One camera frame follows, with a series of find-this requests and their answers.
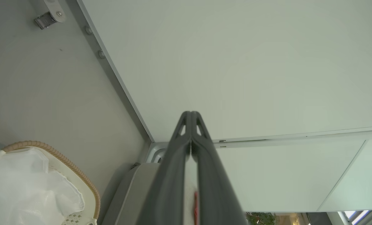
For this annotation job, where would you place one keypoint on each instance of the red and white jersey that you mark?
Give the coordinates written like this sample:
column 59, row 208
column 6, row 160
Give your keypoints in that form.
column 190, row 193

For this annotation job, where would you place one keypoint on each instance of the grey fabric sofa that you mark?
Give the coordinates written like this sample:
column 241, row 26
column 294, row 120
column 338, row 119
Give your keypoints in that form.
column 129, row 193

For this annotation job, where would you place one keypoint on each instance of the white laundry basket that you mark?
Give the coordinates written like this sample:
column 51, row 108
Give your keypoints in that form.
column 79, row 178

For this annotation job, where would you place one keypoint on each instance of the grey partition support bracket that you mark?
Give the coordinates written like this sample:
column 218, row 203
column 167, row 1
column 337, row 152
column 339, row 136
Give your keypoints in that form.
column 154, row 151

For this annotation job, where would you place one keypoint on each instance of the bright window with frame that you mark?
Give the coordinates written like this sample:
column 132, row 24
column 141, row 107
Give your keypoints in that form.
column 358, row 217

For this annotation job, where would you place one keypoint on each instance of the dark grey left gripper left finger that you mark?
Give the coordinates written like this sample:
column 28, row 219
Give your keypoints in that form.
column 170, row 181

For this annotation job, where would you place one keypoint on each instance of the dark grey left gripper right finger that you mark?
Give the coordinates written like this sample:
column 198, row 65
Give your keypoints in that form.
column 214, row 187

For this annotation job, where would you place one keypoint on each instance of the metal caster on foot arm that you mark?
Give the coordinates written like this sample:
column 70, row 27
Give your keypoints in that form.
column 44, row 20

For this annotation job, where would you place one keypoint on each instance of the white cloth in basket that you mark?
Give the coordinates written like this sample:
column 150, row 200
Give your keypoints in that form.
column 23, row 187

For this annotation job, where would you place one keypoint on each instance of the round levelling foot under partition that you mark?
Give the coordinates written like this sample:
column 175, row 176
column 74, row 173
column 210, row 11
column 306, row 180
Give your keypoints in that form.
column 101, row 54
column 88, row 30

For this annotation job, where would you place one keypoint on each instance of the green potted plant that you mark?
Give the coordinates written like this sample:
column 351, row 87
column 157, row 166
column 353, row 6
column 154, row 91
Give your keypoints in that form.
column 261, row 218

